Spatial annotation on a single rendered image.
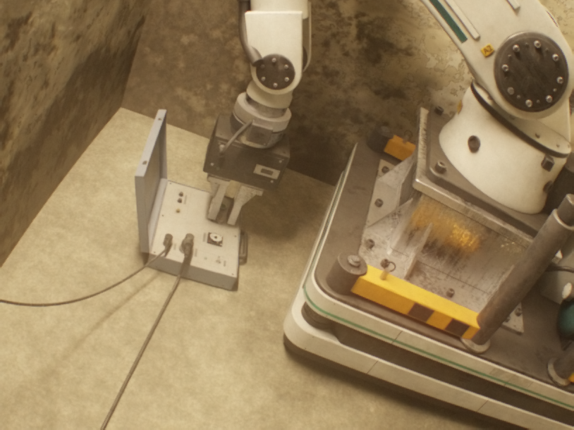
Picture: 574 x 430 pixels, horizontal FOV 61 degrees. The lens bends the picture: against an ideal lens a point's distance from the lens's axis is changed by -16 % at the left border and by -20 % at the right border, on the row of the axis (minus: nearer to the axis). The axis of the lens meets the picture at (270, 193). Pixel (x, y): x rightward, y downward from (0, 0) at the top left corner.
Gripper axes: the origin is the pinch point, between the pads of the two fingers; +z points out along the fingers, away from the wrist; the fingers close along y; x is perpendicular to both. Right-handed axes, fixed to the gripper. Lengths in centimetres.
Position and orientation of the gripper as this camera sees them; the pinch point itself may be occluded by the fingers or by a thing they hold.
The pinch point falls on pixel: (224, 209)
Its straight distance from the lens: 185.1
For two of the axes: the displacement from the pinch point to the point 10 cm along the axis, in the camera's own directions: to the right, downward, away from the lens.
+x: 0.1, -5.8, 8.1
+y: 9.4, 2.7, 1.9
